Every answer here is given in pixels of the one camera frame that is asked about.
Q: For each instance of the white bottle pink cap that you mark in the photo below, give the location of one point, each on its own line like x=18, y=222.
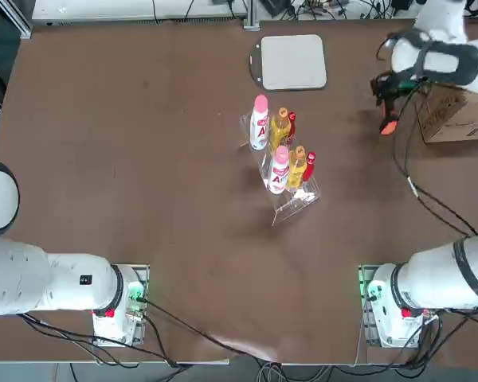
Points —
x=259, y=125
x=279, y=171

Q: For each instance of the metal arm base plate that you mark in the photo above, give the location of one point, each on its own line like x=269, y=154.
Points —
x=141, y=274
x=368, y=278

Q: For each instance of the white flat digital scale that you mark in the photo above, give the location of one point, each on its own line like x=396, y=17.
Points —
x=295, y=61

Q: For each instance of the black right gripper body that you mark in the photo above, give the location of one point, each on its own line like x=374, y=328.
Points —
x=388, y=86

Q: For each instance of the clear acrylic tiered shelf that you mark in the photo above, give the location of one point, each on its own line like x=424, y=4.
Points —
x=296, y=207

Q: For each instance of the red drink bottle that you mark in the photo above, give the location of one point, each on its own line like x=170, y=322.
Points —
x=291, y=125
x=309, y=167

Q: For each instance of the aluminium frame rail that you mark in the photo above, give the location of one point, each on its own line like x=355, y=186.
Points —
x=18, y=18

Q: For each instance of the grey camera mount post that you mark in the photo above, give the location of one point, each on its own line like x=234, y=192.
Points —
x=251, y=14

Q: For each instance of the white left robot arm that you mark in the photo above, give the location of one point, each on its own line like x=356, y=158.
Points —
x=24, y=274

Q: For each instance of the brown cardboard box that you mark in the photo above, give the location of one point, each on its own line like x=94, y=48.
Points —
x=454, y=115

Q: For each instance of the white panel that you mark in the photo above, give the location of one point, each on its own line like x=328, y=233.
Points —
x=143, y=8

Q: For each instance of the yellow drink bottle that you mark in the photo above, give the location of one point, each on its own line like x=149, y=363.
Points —
x=297, y=169
x=280, y=129

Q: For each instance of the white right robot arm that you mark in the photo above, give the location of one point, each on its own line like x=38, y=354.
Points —
x=434, y=278

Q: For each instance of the orange black barcode scanner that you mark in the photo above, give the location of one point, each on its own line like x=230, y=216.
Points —
x=389, y=126

